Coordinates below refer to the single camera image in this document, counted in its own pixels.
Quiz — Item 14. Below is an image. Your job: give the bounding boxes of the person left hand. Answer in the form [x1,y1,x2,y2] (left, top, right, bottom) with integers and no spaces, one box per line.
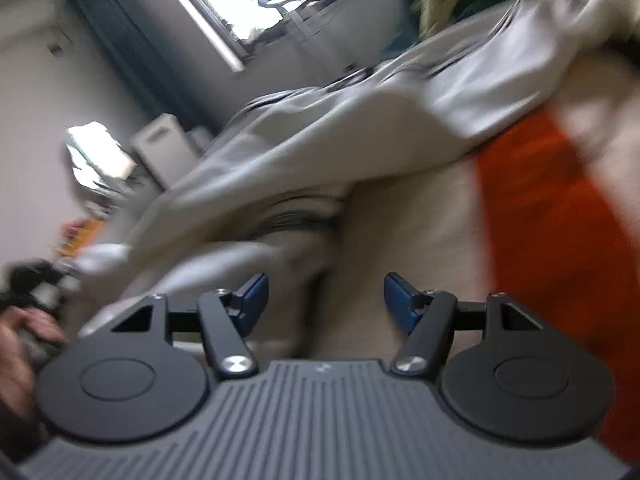
[1,307,66,441]

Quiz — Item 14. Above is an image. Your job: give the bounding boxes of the orange box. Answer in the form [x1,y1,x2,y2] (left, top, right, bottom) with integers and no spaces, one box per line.
[55,217,104,257]

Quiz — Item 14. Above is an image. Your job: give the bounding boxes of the garment steamer stand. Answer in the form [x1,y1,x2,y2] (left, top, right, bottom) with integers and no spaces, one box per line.
[249,0,371,82]

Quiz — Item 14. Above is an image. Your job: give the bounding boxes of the white black chair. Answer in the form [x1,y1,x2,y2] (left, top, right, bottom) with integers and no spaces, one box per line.
[131,114,200,190]

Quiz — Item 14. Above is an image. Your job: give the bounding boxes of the white sweatpants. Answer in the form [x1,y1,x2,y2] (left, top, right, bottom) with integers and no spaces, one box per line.
[70,0,639,348]

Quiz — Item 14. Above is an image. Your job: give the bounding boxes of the teal curtain left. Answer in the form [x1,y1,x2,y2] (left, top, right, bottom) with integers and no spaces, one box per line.
[67,0,232,133]

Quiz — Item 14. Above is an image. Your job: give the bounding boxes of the lit vanity mirror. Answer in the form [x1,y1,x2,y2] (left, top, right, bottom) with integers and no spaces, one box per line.
[66,122,137,193]

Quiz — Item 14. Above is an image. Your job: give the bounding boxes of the striped bed blanket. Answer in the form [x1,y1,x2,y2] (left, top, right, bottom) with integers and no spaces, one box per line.
[310,50,639,463]

